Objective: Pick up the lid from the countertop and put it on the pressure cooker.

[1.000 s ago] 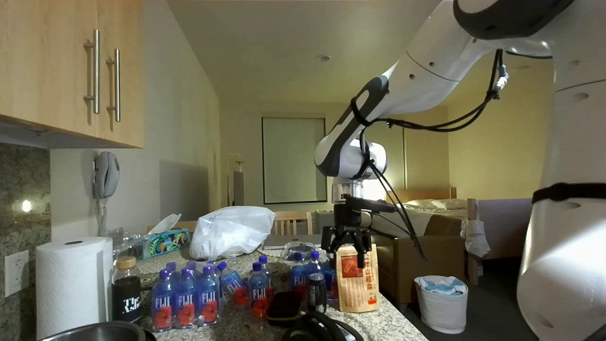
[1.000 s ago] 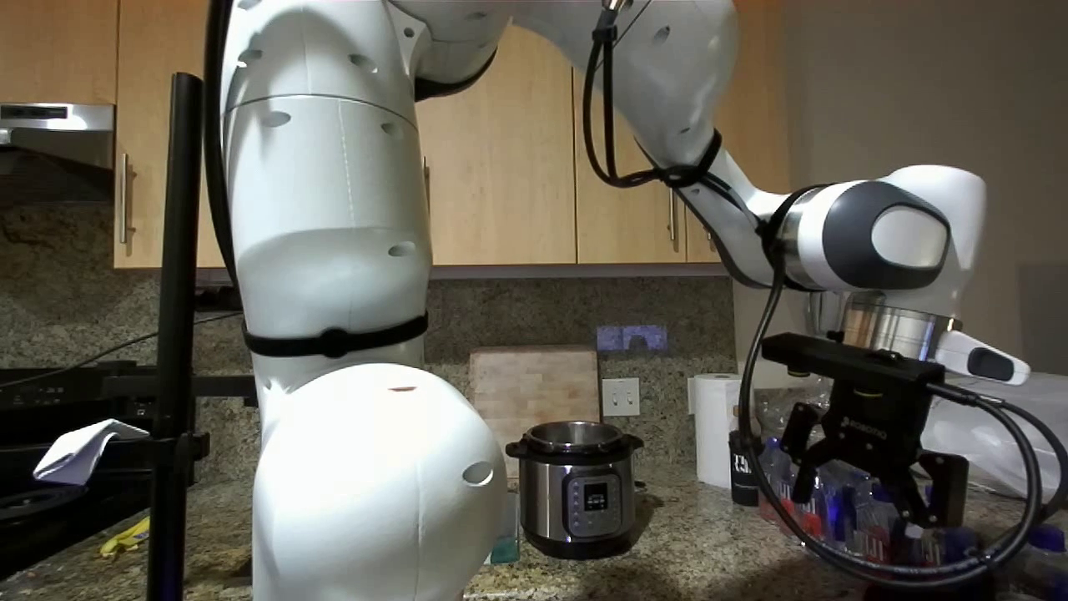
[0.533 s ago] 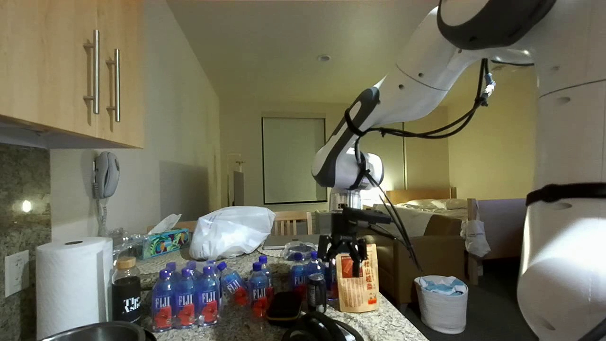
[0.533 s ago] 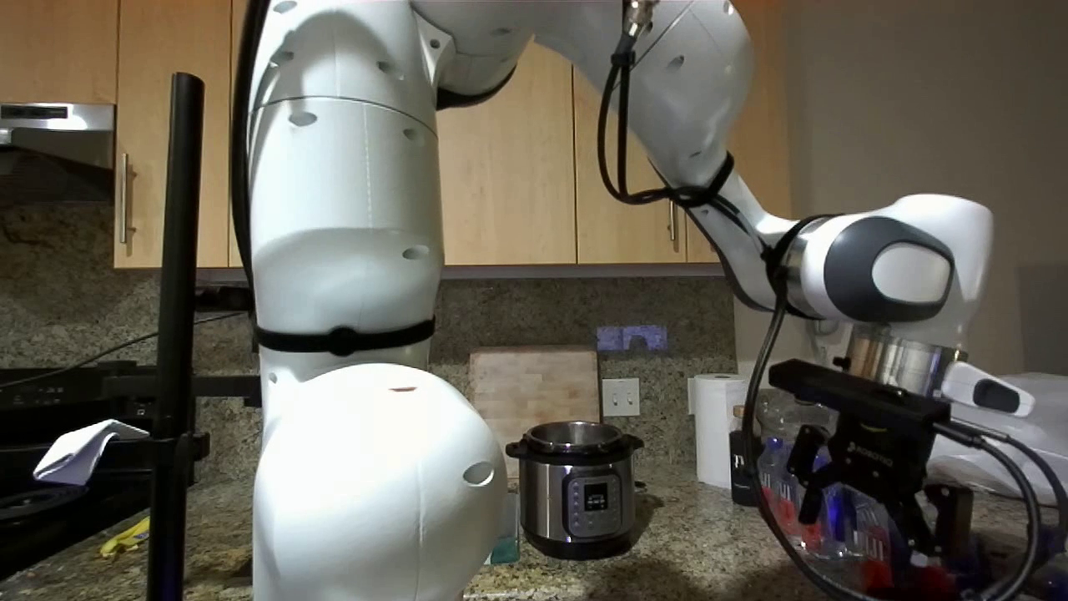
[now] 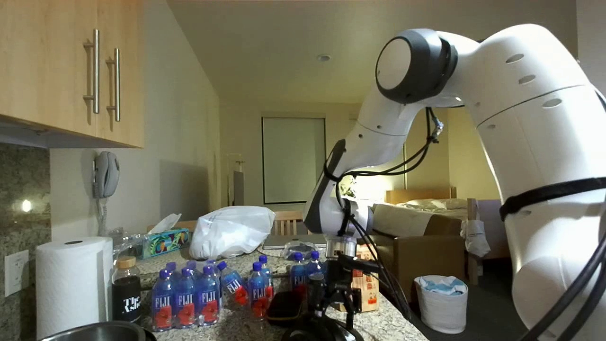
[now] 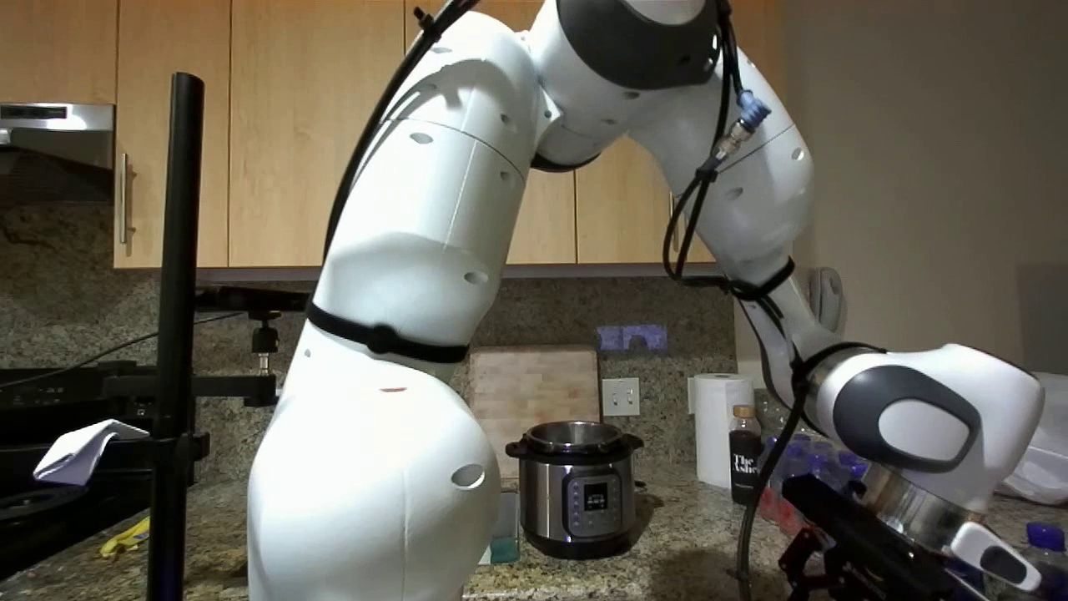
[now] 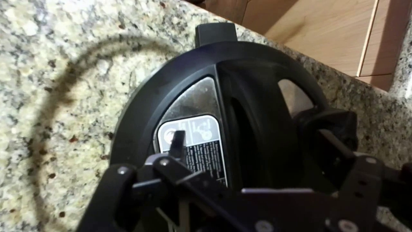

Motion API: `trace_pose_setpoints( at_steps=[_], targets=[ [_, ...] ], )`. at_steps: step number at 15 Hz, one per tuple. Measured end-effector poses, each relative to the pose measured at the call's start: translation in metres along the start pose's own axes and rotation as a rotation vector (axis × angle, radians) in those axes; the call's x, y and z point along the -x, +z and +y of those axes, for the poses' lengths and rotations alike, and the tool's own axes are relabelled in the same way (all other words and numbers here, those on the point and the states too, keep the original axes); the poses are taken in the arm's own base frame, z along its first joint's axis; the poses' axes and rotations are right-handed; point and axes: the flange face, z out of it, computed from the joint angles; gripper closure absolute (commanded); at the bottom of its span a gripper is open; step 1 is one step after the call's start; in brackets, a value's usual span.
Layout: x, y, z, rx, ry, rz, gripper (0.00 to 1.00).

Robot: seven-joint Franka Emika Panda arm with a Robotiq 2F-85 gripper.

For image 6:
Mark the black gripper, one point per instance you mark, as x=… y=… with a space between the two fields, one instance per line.
x=829 y=570

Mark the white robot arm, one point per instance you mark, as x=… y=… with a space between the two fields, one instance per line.
x=422 y=223

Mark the steel pressure cooker base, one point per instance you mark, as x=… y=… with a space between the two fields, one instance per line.
x=575 y=490

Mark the dark glass bottle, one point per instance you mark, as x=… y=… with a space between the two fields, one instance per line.
x=744 y=456

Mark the white paper towel roll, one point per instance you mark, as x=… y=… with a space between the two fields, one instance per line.
x=720 y=428

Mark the clear teal container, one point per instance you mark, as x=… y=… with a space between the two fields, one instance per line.
x=506 y=536

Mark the wooden cutting board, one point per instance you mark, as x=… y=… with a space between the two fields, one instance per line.
x=534 y=385

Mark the small yellow object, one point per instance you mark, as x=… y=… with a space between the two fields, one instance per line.
x=122 y=539

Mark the light wooden upper cabinets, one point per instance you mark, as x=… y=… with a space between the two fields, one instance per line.
x=277 y=123

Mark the white cloth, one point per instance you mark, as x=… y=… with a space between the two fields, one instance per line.
x=80 y=453

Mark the black stove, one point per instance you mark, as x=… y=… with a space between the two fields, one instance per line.
x=69 y=506

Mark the steel range hood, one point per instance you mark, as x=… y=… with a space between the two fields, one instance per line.
x=54 y=133

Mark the white wall outlet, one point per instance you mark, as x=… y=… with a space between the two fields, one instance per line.
x=621 y=397

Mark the black camera on mount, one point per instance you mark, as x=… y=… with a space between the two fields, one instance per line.
x=257 y=302

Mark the black camera stand pole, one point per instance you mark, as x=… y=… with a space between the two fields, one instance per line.
x=178 y=335

